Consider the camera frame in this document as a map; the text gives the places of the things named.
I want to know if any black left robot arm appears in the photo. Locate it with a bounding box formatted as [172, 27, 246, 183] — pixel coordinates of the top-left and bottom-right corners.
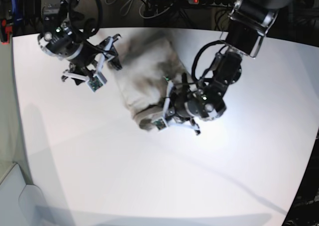
[160, 0, 293, 131]

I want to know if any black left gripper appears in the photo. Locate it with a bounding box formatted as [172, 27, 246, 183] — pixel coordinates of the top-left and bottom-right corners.
[176, 83, 226, 122]

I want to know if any grey t-shirt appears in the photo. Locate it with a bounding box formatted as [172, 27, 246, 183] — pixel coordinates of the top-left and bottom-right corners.
[111, 28, 186, 131]

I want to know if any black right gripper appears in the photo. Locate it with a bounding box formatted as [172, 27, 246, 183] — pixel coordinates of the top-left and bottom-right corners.
[37, 27, 122, 84]

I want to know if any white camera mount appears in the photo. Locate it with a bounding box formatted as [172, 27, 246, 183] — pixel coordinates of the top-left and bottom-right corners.
[61, 34, 122, 92]
[151, 75, 200, 135]

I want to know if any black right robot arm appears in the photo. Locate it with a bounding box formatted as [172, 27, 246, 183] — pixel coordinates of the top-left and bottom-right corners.
[37, 0, 122, 91]

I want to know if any black power strip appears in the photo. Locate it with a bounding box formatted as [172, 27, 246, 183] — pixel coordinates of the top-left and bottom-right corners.
[187, 0, 232, 7]

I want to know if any red and black clamp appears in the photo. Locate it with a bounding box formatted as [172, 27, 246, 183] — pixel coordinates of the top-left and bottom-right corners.
[0, 18, 13, 44]

